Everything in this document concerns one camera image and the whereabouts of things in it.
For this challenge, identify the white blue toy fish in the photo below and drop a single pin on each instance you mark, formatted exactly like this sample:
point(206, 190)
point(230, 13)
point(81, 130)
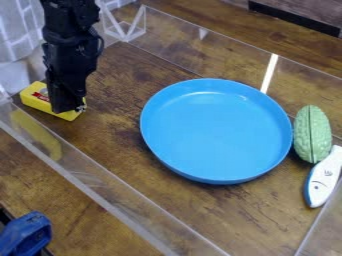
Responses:
point(323, 178)

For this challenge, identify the clear acrylic barrier wall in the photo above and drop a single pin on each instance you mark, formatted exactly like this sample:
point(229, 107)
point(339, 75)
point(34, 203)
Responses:
point(89, 174)

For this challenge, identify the white grid curtain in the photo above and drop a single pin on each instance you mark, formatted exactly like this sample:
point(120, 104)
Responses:
point(22, 21)

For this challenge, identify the green toy bitter gourd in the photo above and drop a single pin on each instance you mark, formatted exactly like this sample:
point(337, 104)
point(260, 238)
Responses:
point(312, 134)

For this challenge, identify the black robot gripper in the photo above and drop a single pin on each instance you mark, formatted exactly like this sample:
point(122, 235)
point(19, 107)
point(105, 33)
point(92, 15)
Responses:
point(71, 50)

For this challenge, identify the blue round tray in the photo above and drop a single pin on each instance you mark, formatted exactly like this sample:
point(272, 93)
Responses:
point(217, 131)

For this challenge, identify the yellow toy brick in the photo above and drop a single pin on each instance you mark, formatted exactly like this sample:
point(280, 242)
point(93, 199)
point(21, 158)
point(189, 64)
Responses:
point(34, 96)

